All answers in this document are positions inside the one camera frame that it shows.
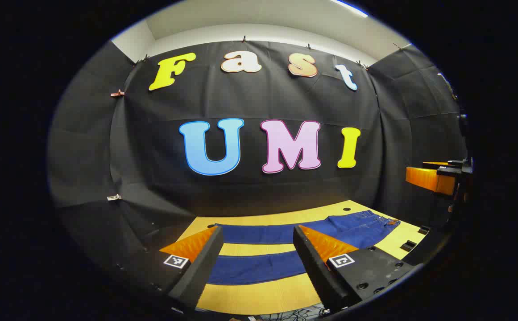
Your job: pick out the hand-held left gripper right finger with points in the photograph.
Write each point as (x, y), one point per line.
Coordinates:
(314, 267)

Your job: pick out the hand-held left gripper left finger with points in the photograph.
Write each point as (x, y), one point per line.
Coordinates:
(205, 267)

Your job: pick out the black backdrop cloth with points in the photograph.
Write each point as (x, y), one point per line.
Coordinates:
(151, 169)

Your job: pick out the black table clamp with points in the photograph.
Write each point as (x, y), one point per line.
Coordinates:
(408, 245)
(424, 230)

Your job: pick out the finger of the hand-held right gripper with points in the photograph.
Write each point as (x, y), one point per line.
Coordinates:
(428, 179)

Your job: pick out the red backdrop clamp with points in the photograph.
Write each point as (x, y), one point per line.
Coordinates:
(117, 93)

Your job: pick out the blue denim jeans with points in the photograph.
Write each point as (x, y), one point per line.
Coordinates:
(258, 234)

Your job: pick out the silver metal clip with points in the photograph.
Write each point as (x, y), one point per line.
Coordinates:
(113, 197)

